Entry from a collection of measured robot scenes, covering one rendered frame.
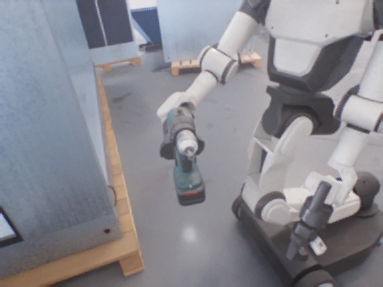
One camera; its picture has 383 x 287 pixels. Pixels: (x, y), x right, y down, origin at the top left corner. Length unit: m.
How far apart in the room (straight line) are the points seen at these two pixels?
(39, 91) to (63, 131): 0.16
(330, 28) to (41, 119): 0.95
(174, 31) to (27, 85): 3.88
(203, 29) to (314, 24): 3.96
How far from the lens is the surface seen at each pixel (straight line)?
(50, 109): 1.02
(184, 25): 4.69
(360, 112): 0.82
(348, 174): 0.87
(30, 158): 1.12
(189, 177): 0.65
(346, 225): 1.48
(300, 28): 0.83
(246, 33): 0.96
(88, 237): 1.38
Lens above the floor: 1.20
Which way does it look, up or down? 31 degrees down
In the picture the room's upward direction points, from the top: 6 degrees counter-clockwise
